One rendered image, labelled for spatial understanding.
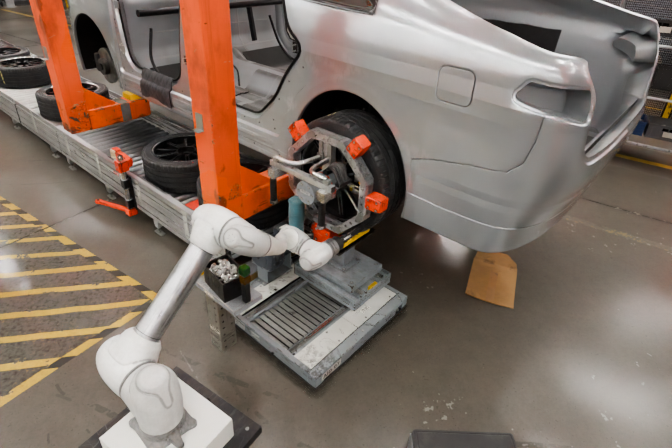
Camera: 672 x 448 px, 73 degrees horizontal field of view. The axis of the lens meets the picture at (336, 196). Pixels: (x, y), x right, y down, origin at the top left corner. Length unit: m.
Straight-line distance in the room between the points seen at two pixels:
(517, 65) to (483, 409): 1.63
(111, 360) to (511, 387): 1.90
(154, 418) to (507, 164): 1.60
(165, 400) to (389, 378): 1.23
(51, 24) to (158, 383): 2.91
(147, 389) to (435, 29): 1.72
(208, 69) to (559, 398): 2.37
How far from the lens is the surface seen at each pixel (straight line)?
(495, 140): 1.97
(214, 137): 2.37
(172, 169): 3.47
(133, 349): 1.85
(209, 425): 1.93
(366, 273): 2.79
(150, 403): 1.74
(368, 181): 2.21
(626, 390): 2.98
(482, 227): 2.14
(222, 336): 2.59
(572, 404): 2.77
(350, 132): 2.28
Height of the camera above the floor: 1.98
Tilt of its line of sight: 30 degrees down
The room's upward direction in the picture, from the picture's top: 3 degrees clockwise
